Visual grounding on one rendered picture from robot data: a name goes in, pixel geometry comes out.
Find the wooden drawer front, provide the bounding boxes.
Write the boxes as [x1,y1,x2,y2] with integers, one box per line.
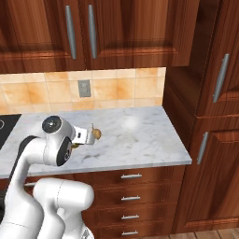
[92,219,176,239]
[82,203,177,224]
[72,165,187,189]
[91,185,181,207]

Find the black hob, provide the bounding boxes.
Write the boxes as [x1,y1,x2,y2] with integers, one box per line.
[0,113,22,150]

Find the tall cupboard long door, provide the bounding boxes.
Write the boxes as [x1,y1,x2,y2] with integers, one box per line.
[172,130,239,233]

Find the tall cupboard short door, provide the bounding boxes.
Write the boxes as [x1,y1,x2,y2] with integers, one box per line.
[196,0,239,118]

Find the narrow wooden wall cupboard door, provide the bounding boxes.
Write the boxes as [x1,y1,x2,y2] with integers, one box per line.
[0,0,86,75]

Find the grey wall socket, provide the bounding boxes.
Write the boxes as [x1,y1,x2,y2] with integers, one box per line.
[77,79,92,99]

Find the tall wooden cupboard side panel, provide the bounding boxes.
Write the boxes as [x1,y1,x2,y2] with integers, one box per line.
[162,0,226,151]

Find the short grey tall cupboard handle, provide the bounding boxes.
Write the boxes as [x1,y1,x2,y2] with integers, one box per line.
[196,131,210,165]

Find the long grey tall cupboard handle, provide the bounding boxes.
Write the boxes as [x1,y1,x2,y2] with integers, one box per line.
[212,52,232,104]

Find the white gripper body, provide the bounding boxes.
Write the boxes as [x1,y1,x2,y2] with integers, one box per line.
[84,129,96,146]

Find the brown onion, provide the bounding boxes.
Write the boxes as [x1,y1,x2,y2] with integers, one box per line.
[91,123,104,141]

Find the grey wall cupboard handle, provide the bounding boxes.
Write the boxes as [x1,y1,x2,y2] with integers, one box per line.
[64,5,78,61]
[87,4,98,60]

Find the silver drawer handle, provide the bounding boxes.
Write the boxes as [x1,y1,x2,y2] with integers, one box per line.
[120,195,142,202]
[119,173,143,180]
[120,214,141,220]
[120,230,140,236]

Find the wide wooden wall cupboard door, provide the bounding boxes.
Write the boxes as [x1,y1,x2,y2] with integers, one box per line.
[78,0,201,71]

